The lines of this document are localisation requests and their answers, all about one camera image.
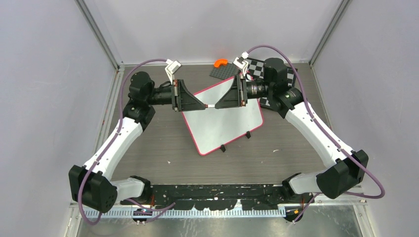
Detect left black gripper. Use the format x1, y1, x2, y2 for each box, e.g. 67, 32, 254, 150
146, 79, 205, 112

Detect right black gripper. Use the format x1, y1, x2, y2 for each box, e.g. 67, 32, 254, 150
215, 74, 273, 109

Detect pink framed whiteboard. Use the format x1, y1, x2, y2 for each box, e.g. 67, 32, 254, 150
181, 76, 265, 157

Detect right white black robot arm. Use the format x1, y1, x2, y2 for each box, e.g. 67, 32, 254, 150
215, 56, 369, 203

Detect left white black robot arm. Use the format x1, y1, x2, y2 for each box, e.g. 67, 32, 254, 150
69, 72, 209, 213

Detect grey lego baseplate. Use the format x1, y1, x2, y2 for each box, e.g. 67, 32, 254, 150
209, 63, 239, 80

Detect black white checkerboard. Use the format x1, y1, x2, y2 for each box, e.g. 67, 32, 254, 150
246, 58, 296, 110

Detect orange curved plastic piece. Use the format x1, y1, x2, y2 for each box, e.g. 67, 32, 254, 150
213, 58, 228, 68

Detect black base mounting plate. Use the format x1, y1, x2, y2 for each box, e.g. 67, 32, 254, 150
132, 184, 313, 211

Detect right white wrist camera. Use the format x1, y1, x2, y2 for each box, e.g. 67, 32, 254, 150
233, 51, 249, 77

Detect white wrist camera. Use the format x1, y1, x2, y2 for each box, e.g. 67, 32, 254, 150
165, 59, 182, 84
233, 51, 249, 77

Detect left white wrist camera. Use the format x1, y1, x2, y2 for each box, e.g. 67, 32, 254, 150
165, 59, 182, 84

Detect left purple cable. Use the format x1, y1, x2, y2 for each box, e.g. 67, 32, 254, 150
77, 59, 177, 226

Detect white slotted cable duct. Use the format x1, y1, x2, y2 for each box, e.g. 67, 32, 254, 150
81, 208, 288, 219

